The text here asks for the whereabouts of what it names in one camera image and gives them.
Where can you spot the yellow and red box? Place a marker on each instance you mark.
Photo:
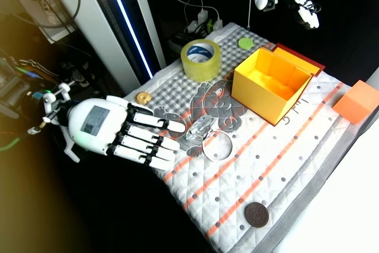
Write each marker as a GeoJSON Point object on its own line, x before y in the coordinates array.
{"type": "Point", "coordinates": [257, 96]}

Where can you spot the green round disc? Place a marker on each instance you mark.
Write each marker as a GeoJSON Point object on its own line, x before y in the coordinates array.
{"type": "Point", "coordinates": [245, 43]}

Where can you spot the white power strip with plugs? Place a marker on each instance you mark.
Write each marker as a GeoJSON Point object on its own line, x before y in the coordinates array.
{"type": "Point", "coordinates": [204, 22]}

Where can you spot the clear yellowish packing tape roll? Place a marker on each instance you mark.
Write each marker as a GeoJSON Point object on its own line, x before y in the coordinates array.
{"type": "Point", "coordinates": [189, 69]}

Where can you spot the orange cube block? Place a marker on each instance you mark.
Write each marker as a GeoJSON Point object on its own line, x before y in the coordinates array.
{"type": "Point", "coordinates": [355, 105]}

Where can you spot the yellow pretzel biscuit toy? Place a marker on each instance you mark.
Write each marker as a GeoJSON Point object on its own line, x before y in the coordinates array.
{"type": "Point", "coordinates": [143, 98]}

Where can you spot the grey quilt with bear print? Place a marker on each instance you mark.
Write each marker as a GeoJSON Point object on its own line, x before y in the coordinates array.
{"type": "Point", "coordinates": [266, 161]}

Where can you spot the white pillar with blue light strip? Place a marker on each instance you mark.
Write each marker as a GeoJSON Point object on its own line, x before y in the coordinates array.
{"type": "Point", "coordinates": [97, 28]}

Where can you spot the brown round sandwich cookie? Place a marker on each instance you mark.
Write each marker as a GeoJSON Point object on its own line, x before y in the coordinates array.
{"type": "Point", "coordinates": [256, 215]}

